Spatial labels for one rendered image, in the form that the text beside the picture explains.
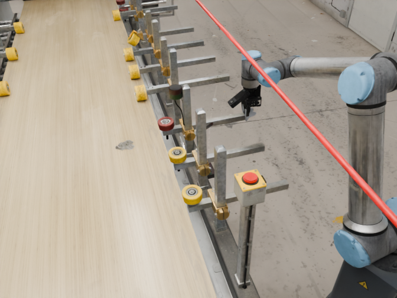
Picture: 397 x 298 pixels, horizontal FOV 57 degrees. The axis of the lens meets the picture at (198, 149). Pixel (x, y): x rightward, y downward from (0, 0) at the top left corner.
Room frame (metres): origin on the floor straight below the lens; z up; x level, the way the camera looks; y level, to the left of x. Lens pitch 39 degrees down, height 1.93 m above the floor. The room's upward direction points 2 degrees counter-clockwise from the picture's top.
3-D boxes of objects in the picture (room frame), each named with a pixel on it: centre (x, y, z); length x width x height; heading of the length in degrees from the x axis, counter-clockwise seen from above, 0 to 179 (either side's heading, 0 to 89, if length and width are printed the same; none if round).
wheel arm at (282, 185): (1.04, -0.16, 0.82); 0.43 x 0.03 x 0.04; 104
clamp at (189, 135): (1.48, 0.06, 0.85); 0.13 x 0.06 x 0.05; 14
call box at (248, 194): (0.73, -0.14, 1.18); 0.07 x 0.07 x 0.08; 14
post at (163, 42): (1.95, 0.17, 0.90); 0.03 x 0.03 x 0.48; 14
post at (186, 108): (1.46, 0.05, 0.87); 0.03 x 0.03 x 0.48; 14
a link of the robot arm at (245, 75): (1.58, -0.27, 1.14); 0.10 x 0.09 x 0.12; 24
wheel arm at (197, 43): (2.24, 0.18, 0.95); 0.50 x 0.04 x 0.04; 104
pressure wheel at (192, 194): (0.99, 0.03, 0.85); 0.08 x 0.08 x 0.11
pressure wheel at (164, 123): (1.48, 0.16, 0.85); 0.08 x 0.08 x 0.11
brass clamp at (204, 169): (1.24, -0.01, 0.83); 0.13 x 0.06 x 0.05; 14
